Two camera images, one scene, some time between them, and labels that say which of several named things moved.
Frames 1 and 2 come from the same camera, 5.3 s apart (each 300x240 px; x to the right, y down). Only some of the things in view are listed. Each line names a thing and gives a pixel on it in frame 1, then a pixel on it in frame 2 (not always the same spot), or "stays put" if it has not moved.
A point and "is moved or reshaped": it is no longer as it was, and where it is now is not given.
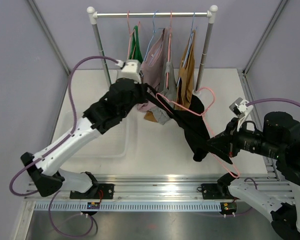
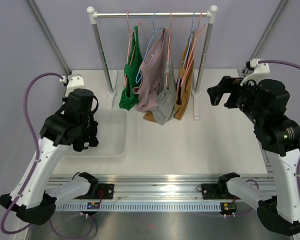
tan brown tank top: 186,84 stays put
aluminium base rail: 138,193 stays put
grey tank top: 160,115 stays put
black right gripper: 228,139 to 231,85
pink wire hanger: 204,120 to 200,31
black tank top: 193,121 is moved or reshaped
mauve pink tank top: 153,70 stays put
